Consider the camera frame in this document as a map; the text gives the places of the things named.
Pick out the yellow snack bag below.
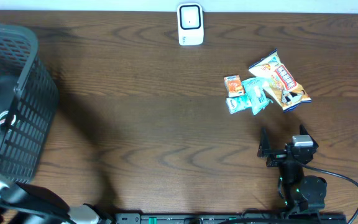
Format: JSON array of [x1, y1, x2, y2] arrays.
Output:
[[249, 49, 311, 112]]

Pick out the green wet wipes pack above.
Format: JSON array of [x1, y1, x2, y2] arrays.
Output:
[[242, 77, 273, 115]]

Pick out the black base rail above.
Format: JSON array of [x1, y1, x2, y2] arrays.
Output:
[[114, 210, 347, 224]]

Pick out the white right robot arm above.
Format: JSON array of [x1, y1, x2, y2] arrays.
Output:
[[257, 125, 327, 219]]

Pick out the green Kleenex tissue pack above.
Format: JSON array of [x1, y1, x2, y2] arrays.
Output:
[[226, 94, 252, 114]]

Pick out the white barcode scanner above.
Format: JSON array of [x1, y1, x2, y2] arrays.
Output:
[[177, 3, 204, 46]]

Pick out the grey plastic basket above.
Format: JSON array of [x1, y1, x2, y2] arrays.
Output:
[[0, 24, 59, 183]]

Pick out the black round-label packet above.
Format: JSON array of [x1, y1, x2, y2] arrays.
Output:
[[0, 110, 17, 126]]

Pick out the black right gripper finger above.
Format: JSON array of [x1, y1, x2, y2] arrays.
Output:
[[299, 124, 318, 148], [257, 128, 271, 157]]

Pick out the orange small carton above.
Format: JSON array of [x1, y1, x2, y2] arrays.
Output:
[[224, 75, 245, 97]]

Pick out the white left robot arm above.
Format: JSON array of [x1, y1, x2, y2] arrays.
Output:
[[0, 174, 116, 224]]

